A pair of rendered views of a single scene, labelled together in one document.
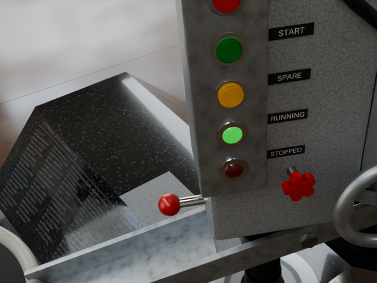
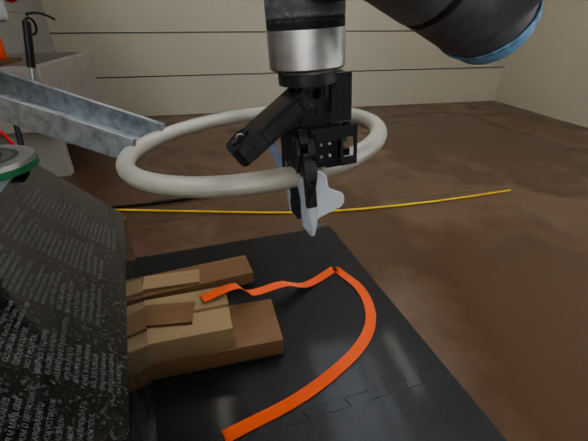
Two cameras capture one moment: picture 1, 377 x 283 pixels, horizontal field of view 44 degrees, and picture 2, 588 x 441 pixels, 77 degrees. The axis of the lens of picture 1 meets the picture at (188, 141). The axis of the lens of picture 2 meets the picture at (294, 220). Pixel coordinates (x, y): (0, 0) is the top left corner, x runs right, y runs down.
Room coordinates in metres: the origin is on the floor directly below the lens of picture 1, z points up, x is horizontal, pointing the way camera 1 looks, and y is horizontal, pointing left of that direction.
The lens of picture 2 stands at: (1.14, 0.78, 1.16)
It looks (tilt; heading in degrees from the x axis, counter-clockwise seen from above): 29 degrees down; 194
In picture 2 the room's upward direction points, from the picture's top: straight up
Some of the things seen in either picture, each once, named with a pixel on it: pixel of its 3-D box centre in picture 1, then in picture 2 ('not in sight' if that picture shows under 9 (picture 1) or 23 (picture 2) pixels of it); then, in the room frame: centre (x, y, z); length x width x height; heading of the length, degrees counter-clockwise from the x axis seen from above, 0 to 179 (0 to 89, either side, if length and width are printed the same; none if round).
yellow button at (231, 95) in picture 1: (230, 95); not in sight; (0.40, -0.05, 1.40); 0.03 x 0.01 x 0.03; 94
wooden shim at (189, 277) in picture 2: not in sight; (171, 280); (-0.04, -0.10, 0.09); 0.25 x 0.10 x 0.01; 118
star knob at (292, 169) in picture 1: (294, 178); not in sight; (0.41, -0.12, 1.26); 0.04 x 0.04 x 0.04; 4
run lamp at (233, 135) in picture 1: (231, 133); not in sight; (0.41, -0.05, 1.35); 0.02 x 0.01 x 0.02; 94
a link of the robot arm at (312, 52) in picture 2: not in sight; (305, 51); (0.68, 0.68, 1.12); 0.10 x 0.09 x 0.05; 33
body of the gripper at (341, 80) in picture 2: not in sight; (314, 121); (0.67, 0.69, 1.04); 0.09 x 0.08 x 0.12; 123
